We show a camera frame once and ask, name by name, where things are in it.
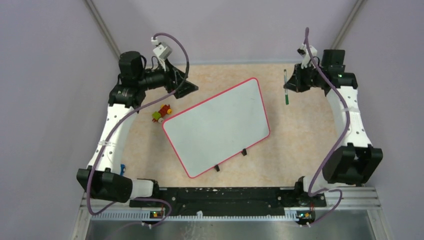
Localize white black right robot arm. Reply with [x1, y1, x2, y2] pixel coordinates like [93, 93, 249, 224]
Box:
[283, 45, 384, 206]

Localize blue toy car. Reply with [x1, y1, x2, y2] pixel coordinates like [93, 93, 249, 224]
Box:
[119, 164, 126, 176]

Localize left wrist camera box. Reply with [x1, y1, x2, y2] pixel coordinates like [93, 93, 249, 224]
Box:
[151, 37, 173, 62]

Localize red yellow green toy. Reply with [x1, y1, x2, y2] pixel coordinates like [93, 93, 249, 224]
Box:
[151, 104, 173, 123]

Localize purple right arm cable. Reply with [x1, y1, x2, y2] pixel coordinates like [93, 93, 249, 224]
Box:
[298, 27, 351, 228]

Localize white slotted cable duct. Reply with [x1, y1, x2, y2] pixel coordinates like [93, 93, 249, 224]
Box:
[92, 210, 299, 222]

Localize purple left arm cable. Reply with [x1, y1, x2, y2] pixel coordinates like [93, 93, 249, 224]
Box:
[86, 32, 190, 229]

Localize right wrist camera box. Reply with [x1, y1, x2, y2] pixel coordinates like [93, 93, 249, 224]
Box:
[297, 43, 318, 69]

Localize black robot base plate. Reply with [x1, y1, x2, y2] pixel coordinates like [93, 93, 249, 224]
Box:
[129, 186, 327, 218]

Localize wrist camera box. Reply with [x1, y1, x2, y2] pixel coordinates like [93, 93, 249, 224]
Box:
[297, 43, 318, 69]
[151, 37, 173, 62]

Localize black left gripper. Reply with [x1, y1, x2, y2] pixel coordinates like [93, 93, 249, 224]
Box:
[138, 58, 199, 99]

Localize pink framed whiteboard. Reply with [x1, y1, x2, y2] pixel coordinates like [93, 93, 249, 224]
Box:
[162, 77, 271, 179]

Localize green capped whiteboard marker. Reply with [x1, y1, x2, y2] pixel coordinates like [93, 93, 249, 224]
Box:
[283, 69, 290, 105]

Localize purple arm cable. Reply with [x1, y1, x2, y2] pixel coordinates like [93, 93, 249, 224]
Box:
[86, 32, 190, 229]
[298, 27, 351, 228]

